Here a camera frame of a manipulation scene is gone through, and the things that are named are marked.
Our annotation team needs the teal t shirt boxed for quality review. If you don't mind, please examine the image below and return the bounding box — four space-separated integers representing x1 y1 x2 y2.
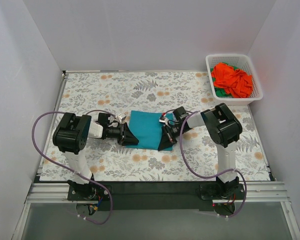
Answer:
126 110 163 150

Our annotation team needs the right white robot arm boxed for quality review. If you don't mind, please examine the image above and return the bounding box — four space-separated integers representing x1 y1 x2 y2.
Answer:
157 103 243 200

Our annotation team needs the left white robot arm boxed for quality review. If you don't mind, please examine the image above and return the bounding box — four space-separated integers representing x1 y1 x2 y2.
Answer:
52 111 139 200

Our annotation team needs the floral table mat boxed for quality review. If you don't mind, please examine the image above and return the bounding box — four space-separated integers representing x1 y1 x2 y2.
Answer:
38 71 276 182

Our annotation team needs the orange t shirt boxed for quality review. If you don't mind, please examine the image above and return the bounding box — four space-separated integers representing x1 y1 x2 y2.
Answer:
210 62 254 99

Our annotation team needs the white plastic basket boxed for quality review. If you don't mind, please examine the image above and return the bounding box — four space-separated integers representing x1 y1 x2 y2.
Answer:
205 53 263 106

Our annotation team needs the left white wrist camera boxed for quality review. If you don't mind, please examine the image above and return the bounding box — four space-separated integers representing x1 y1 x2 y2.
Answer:
115 113 127 124

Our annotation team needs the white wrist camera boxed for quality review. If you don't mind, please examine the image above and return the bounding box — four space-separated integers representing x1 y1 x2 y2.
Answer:
115 113 127 124
159 112 170 126

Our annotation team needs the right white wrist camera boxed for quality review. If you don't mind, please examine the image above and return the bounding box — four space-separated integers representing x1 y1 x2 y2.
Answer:
159 112 170 126

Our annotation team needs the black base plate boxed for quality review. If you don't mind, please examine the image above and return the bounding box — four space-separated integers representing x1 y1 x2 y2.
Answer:
67 180 245 212

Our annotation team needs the aluminium frame rail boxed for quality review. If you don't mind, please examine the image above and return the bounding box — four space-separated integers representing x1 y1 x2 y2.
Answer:
13 181 300 240

